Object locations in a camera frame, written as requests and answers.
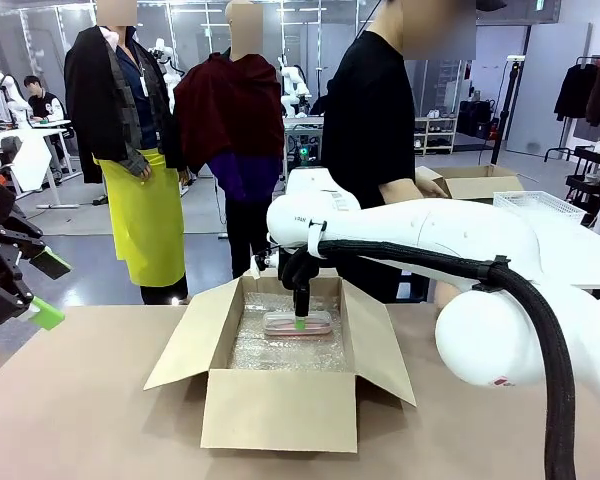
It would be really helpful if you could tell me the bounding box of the seated person in varsity jacket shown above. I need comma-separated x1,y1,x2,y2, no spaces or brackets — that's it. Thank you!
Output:
22,74,70,174

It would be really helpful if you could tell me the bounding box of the clothes rack with dark garments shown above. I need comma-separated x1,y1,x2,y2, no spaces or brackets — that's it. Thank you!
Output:
553,54,600,151

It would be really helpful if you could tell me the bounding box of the white plastic mesh basket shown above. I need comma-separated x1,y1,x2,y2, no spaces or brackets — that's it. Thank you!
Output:
493,189,587,227

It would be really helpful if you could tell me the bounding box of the black utility cart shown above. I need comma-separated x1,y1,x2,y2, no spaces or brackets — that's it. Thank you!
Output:
544,143,600,217

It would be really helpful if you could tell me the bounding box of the robot stand with green light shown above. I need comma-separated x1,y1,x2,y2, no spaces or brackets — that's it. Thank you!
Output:
283,115,327,201

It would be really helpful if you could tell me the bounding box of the white shoe shelf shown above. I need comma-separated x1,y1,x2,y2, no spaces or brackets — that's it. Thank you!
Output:
412,115,458,155

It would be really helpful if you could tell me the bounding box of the clear bubble wrap sheet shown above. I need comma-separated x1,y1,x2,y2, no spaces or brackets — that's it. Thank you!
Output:
227,289,354,374

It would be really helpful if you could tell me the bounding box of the mannequin with maroon shawl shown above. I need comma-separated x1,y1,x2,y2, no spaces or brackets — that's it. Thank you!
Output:
173,0,287,281

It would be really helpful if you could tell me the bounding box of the small open cardboard box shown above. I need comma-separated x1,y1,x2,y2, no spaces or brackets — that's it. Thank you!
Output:
414,163,526,204

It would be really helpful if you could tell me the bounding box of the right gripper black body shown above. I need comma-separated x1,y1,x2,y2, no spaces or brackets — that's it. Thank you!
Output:
278,247,326,294

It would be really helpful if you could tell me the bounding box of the black bags pile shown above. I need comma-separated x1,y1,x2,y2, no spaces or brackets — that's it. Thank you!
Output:
457,98,497,140

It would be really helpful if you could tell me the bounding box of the black tripod stand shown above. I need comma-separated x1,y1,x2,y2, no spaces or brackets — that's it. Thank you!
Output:
488,54,527,166

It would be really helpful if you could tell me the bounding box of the white desk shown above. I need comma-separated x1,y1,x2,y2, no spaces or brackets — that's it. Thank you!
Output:
0,118,75,210

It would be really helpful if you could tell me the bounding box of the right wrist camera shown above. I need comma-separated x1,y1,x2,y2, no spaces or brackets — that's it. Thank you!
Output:
252,247,281,274

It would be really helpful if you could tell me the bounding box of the black cable clip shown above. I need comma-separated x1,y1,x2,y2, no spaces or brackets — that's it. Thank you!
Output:
471,254,512,295

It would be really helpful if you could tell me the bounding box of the person left forearm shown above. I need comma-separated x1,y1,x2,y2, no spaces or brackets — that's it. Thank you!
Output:
378,177,426,207

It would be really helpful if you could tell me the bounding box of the black braided cable sleeve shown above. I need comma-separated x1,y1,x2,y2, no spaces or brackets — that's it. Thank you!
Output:
304,238,579,480

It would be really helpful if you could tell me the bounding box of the open cardboard shipping box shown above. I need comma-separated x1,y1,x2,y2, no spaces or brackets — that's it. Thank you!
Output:
143,269,418,454

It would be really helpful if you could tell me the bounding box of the person in black t-shirt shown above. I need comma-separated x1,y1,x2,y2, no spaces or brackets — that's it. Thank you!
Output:
321,0,509,304

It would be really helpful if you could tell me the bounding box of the person left hand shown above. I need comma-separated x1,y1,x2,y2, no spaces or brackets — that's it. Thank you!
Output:
433,282,464,314

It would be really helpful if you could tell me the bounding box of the white cable strap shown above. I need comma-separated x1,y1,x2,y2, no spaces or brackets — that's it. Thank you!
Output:
306,218,330,260

